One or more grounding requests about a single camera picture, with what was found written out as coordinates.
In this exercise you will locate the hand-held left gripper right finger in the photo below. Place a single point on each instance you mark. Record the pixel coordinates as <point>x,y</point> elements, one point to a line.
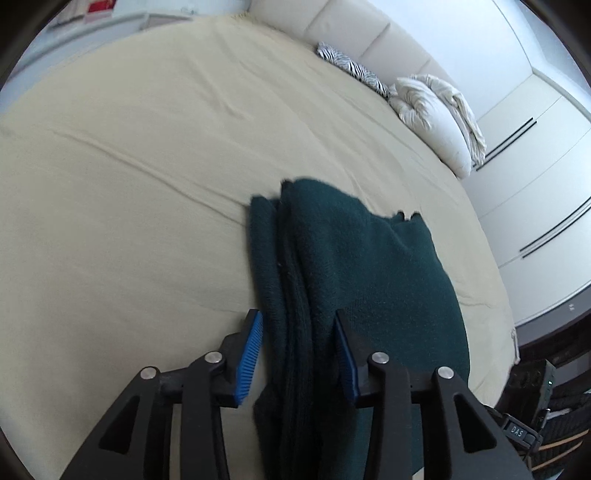
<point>346,364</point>

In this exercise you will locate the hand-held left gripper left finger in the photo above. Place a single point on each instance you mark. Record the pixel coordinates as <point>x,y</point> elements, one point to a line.
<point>247,364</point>

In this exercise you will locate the dark green towel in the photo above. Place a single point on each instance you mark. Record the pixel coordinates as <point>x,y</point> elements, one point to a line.
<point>360,258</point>

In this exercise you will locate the dark ribbed object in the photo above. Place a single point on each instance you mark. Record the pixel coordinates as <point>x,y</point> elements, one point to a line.
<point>572,399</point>

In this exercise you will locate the bed with beige sheet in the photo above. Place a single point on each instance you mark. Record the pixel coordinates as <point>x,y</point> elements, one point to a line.
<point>138,184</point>

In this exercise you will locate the white wardrobe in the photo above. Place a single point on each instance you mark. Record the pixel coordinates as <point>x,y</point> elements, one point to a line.
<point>531,184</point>

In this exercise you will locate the white folded duvet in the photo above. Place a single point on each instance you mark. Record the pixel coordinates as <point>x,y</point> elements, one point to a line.
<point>434,124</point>

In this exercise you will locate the zebra striped pillow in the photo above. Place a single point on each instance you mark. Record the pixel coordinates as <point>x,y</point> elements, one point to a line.
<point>355,69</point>

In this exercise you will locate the white padded headboard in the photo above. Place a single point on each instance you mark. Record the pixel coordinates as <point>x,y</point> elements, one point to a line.
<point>351,32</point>

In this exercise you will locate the red box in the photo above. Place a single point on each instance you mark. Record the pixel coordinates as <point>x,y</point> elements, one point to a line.
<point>101,9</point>

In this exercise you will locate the white wall shelf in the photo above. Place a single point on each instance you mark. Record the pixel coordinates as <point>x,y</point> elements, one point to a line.
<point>138,18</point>

